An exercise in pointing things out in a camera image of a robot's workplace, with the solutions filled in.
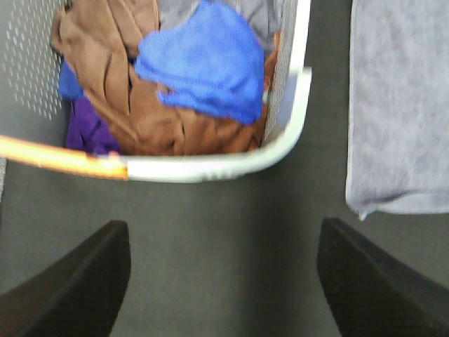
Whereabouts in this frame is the grey perforated laundry basket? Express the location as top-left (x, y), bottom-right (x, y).
top-left (1, 1), bottom-right (311, 183)

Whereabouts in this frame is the purple towel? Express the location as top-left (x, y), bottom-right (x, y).
top-left (65, 96), bottom-right (119, 155)

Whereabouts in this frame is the grey lavender towel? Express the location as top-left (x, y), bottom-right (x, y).
top-left (345, 1), bottom-right (448, 218)

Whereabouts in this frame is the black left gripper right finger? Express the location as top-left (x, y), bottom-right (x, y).
top-left (317, 218), bottom-right (448, 336)

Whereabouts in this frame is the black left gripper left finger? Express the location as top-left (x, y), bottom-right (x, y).
top-left (1, 220), bottom-right (131, 336)

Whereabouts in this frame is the grey towel in basket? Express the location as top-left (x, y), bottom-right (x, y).
top-left (157, 0), bottom-right (284, 57)

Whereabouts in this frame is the blue towel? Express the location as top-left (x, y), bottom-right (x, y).
top-left (51, 1), bottom-right (264, 124)

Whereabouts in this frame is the brown towel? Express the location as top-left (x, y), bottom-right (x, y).
top-left (51, 0), bottom-right (281, 157)

